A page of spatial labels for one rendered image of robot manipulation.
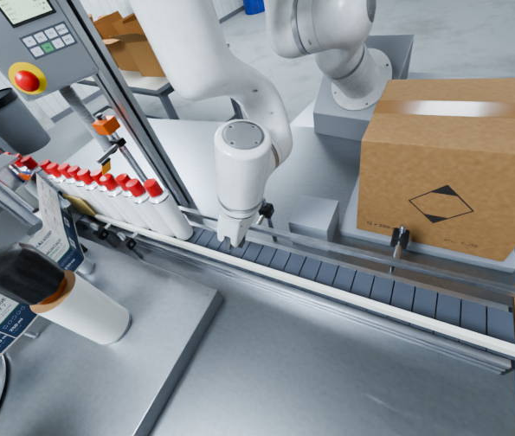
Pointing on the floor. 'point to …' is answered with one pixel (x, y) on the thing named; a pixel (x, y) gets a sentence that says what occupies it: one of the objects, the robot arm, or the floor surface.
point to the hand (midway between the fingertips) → (237, 240)
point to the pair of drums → (254, 6)
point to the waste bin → (11, 120)
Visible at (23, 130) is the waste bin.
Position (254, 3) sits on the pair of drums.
